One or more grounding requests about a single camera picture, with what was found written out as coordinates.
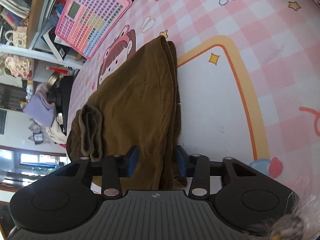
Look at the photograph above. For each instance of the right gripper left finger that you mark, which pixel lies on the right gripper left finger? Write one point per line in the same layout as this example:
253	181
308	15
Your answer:
115	167

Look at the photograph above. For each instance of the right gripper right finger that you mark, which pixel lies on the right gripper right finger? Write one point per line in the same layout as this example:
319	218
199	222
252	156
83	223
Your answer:
196	167

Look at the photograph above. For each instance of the brown corduroy pants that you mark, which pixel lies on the brown corduroy pants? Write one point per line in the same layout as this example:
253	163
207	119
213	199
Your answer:
137	105

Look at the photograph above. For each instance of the cream white garment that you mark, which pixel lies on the cream white garment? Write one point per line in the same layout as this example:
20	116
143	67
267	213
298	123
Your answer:
56	134

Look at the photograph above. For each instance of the lavender folded cloth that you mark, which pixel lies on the lavender folded cloth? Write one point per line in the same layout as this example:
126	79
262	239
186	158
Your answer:
41	110

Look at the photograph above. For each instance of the black keyboard case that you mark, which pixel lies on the black keyboard case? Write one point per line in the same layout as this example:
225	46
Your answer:
64	89

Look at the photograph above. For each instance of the brass bowl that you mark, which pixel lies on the brass bowl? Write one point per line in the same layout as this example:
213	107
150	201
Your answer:
53	79

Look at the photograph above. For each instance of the pink checkered table mat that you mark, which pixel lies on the pink checkered table mat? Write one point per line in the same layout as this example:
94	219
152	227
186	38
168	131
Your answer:
248	74

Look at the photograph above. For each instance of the pink keyboard learning tablet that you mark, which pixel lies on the pink keyboard learning tablet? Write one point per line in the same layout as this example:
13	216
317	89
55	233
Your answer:
84	24

